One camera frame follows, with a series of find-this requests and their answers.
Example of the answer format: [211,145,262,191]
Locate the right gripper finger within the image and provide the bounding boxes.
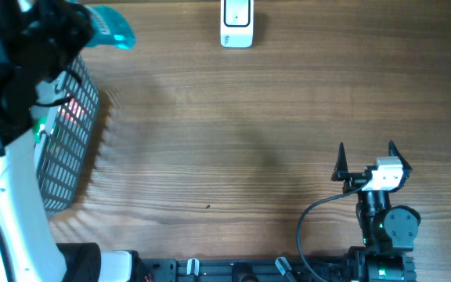
[333,142,348,175]
[388,140,413,172]

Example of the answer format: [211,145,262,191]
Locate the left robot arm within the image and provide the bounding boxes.
[0,1,150,281]

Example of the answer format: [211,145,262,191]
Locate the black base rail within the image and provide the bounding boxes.
[131,250,418,282]

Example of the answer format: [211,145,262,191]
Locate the white barcode scanner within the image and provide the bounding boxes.
[220,0,254,49]

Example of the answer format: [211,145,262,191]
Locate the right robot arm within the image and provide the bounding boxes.
[331,141,421,282]

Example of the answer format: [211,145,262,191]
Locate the green lidded jar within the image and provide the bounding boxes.
[32,116,47,143]

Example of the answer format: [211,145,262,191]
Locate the blue mouthwash bottle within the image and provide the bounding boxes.
[69,0,137,50]

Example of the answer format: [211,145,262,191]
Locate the grey plastic shopping basket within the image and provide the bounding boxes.
[34,56,99,216]

